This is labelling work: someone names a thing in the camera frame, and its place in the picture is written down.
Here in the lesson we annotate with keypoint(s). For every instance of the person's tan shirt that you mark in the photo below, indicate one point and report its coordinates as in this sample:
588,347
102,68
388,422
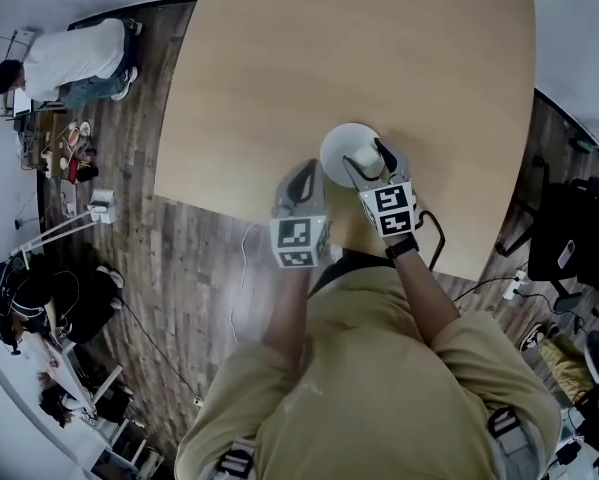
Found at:
369,393

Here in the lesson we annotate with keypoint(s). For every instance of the grey harness buckle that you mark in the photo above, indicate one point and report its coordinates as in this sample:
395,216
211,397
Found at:
503,422
236,460

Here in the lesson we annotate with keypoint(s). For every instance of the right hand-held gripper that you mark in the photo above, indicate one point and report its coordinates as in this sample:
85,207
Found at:
391,205

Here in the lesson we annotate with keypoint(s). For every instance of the white cylindrical item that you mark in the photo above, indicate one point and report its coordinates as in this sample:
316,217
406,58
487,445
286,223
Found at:
368,159

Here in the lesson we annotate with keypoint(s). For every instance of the wooden table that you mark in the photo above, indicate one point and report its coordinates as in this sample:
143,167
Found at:
339,58

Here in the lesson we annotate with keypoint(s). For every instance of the black office chair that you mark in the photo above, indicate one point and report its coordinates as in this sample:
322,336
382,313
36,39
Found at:
559,228

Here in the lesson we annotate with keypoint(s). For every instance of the black wristwatch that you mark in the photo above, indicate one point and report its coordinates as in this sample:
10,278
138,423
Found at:
401,248

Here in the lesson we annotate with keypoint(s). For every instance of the white round plate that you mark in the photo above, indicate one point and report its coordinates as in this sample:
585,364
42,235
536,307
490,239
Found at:
336,150

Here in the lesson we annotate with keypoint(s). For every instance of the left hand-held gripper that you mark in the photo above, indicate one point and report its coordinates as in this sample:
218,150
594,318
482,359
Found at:
295,235

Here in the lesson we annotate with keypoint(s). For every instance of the person's left forearm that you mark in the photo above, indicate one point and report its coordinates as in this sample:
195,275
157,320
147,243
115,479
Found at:
284,318

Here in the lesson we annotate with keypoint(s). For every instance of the white desk lamp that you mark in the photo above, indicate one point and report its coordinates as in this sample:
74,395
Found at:
64,225

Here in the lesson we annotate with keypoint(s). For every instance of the person's right forearm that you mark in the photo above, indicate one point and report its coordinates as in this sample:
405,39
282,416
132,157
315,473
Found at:
424,293

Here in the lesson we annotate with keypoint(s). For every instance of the smartphone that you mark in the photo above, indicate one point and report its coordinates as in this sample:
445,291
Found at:
567,254

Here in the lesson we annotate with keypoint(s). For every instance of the cluttered low wooden board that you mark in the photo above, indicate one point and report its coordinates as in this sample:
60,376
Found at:
66,153

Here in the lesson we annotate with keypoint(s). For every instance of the white power strip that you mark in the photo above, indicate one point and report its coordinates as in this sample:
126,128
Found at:
515,284

